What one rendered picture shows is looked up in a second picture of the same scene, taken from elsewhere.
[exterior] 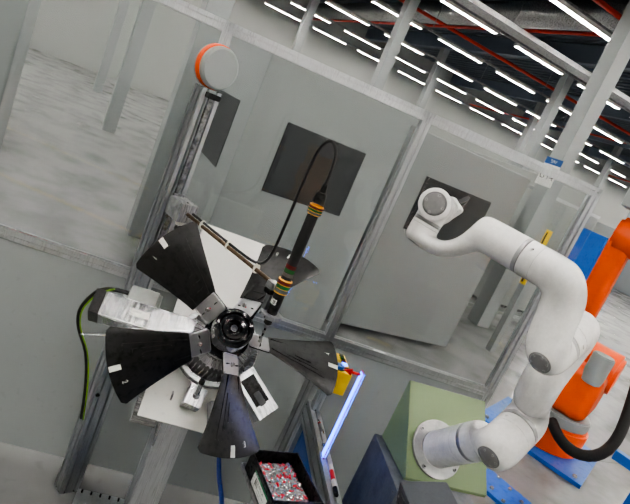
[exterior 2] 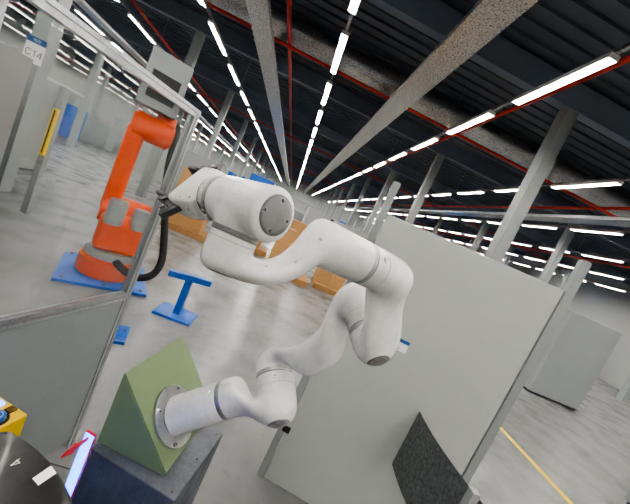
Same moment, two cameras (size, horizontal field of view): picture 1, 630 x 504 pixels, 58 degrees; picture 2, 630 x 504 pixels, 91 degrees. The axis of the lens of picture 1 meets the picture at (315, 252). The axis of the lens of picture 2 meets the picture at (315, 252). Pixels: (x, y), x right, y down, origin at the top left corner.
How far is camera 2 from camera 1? 1.22 m
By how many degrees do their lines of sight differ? 68
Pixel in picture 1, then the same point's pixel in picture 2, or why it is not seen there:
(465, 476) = not seen: hidden behind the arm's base
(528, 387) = (326, 363)
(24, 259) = not seen: outside the picture
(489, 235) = (344, 251)
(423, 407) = (148, 388)
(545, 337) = (388, 340)
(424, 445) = (168, 426)
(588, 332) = not seen: hidden behind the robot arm
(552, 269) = (403, 277)
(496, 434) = (284, 403)
